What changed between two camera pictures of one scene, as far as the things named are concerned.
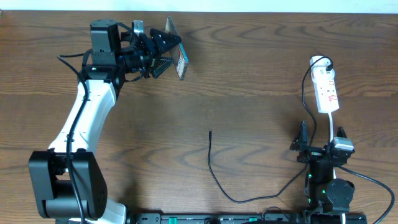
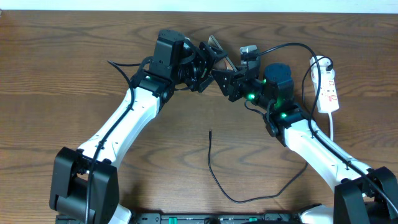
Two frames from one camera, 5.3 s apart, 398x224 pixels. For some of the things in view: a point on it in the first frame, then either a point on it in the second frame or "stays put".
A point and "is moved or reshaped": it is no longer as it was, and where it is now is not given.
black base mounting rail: [245, 218] stays put
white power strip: [324, 84] stays put
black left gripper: [150, 51] → [206, 64]
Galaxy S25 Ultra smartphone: [179, 59] is moved or reshaped
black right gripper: [301, 140] → [238, 78]
